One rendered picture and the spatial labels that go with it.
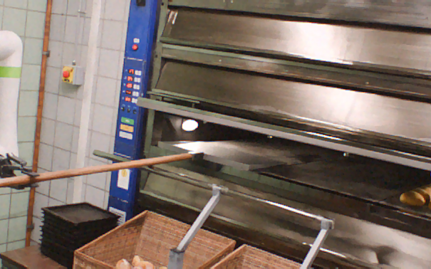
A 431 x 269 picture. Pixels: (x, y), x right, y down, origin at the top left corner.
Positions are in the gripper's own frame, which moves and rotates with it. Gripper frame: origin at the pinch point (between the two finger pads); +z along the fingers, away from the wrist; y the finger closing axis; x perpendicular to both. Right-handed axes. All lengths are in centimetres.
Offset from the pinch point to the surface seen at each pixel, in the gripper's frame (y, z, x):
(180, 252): 23, 39, -40
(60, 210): 38, -61, -67
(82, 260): 47, -21, -48
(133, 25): -59, -52, -95
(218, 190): 1, 38, -61
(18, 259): 60, -62, -45
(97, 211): 38, -51, -83
